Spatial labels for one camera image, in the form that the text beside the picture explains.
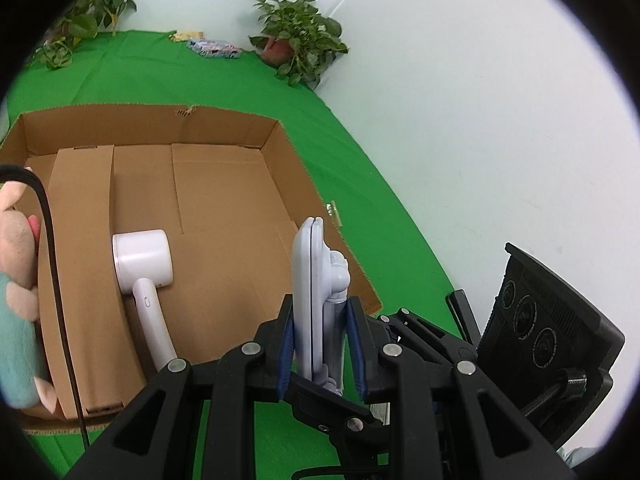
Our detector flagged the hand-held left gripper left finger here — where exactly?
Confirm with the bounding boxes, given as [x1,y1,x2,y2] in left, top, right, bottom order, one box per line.
[65,294,297,480]

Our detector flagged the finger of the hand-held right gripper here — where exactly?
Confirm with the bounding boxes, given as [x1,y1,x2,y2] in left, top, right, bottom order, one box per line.
[376,307,478,363]
[289,374,391,480]

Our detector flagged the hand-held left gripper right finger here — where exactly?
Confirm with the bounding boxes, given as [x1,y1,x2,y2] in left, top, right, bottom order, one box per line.
[344,296,578,480]

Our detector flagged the white handheld fabric shaver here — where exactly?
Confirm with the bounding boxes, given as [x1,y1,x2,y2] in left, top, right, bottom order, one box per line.
[111,229,180,373]

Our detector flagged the large cardboard box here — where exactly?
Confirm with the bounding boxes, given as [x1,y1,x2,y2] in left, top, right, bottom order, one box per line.
[0,102,383,431]

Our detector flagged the brown cardboard panel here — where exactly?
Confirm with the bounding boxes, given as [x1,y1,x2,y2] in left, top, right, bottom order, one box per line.
[36,144,148,418]

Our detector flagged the person's right forearm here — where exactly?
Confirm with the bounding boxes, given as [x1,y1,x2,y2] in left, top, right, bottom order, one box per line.
[555,446,603,473]

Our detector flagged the green tablecloth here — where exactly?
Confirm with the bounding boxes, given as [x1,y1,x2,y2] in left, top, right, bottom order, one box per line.
[0,30,481,480]

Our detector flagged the pink pig plush toy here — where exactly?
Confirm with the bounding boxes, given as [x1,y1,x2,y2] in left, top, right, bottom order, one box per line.
[0,165,60,411]

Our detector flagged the colourful snack packets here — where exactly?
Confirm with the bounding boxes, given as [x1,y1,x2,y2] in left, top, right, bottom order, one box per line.
[187,38,244,60]

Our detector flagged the potted plant orange pot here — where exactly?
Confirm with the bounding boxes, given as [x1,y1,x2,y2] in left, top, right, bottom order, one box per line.
[249,0,349,92]

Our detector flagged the bushy potted plant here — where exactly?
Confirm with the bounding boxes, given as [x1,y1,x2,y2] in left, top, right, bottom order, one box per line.
[27,0,137,71]

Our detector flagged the black cable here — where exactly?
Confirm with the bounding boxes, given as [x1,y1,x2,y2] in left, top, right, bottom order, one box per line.
[0,164,92,453]

